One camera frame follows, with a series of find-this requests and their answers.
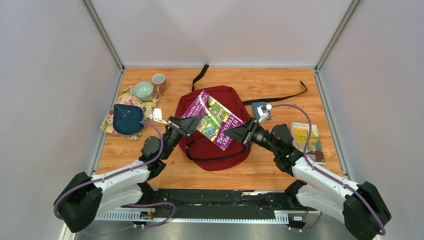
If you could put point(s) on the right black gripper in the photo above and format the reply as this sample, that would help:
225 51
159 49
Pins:
243 132

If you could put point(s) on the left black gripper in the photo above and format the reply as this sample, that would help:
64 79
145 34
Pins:
186 126

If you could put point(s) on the purple treehouse book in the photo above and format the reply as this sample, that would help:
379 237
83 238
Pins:
216 119

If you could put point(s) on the red backpack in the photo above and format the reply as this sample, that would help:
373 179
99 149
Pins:
200 149

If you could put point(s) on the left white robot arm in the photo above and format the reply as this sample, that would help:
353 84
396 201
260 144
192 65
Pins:
87 196

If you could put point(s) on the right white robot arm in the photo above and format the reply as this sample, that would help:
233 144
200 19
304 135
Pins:
360 207

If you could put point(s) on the blue card wallet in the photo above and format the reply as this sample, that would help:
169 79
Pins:
254 108

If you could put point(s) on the pink ceramic mug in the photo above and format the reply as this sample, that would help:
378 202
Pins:
159 81

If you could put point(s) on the light green ceramic bowl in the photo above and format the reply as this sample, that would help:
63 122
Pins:
143 90

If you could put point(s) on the dark blue leaf plate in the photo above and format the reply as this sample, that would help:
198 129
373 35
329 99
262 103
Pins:
127 119

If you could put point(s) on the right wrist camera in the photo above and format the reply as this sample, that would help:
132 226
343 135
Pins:
264 112

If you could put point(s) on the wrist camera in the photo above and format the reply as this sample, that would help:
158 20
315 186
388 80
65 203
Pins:
264 112
157 116

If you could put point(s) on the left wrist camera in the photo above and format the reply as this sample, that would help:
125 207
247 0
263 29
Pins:
157 116

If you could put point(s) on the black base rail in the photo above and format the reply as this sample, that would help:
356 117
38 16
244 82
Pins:
205 205

